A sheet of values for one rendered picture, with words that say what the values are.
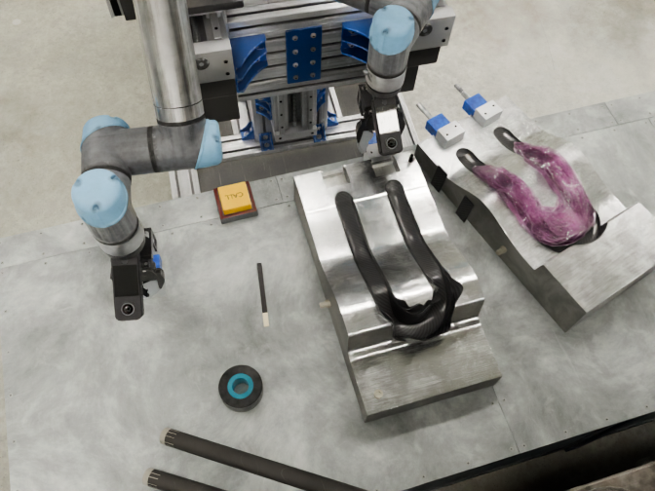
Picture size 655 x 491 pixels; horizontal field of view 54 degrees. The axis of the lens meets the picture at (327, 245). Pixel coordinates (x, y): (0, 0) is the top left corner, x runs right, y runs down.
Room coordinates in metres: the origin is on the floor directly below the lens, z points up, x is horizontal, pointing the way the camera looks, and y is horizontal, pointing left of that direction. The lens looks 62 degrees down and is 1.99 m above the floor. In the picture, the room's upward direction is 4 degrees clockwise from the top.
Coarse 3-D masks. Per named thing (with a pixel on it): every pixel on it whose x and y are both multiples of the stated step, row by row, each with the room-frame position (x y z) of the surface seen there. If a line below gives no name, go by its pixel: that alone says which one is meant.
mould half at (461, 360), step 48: (336, 192) 0.70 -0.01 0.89; (384, 192) 0.70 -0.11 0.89; (336, 240) 0.59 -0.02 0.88; (384, 240) 0.60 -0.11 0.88; (432, 240) 0.60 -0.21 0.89; (336, 288) 0.47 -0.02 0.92; (480, 288) 0.48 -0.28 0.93; (384, 336) 0.40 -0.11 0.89; (480, 336) 0.42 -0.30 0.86; (384, 384) 0.32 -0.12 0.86; (432, 384) 0.32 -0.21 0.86; (480, 384) 0.33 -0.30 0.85
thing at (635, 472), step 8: (648, 464) 0.22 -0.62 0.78; (624, 472) 0.20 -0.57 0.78; (632, 472) 0.20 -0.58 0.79; (640, 472) 0.20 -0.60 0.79; (648, 472) 0.21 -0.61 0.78; (600, 480) 0.19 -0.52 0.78; (608, 480) 0.19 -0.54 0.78; (616, 480) 0.19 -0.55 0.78; (624, 480) 0.19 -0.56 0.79; (632, 480) 0.19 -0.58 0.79; (640, 480) 0.19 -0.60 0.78; (648, 480) 0.19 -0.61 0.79; (576, 488) 0.17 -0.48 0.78; (584, 488) 0.17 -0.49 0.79; (592, 488) 0.17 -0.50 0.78; (624, 488) 0.18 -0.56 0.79; (632, 488) 0.18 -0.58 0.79; (640, 488) 0.18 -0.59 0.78; (648, 488) 0.18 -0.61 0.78
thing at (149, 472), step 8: (144, 472) 0.14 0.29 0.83; (152, 472) 0.14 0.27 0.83; (160, 472) 0.14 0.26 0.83; (168, 472) 0.15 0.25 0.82; (144, 480) 0.13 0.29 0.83; (152, 480) 0.13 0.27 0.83; (160, 480) 0.13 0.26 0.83; (168, 480) 0.13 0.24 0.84; (176, 480) 0.13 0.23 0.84; (184, 480) 0.13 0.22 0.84; (192, 480) 0.13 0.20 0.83; (160, 488) 0.12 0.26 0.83; (168, 488) 0.12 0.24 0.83; (176, 488) 0.12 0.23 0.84; (184, 488) 0.12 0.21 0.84; (192, 488) 0.12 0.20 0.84; (200, 488) 0.12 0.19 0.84; (208, 488) 0.12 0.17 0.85; (216, 488) 0.12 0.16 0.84
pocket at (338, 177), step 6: (324, 174) 0.75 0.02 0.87; (330, 174) 0.75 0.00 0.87; (336, 174) 0.75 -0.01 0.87; (342, 174) 0.76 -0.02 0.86; (324, 180) 0.74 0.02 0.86; (330, 180) 0.74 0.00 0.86; (336, 180) 0.74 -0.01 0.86; (342, 180) 0.74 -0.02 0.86; (348, 180) 0.74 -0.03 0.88; (330, 186) 0.73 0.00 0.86
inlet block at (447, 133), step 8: (416, 104) 0.97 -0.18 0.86; (424, 112) 0.94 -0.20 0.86; (432, 120) 0.92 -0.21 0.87; (440, 120) 0.92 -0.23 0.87; (432, 128) 0.90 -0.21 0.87; (440, 128) 0.89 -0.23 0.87; (448, 128) 0.89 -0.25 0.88; (456, 128) 0.89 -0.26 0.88; (440, 136) 0.87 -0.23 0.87; (448, 136) 0.86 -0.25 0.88; (456, 136) 0.87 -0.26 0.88; (448, 144) 0.86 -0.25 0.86
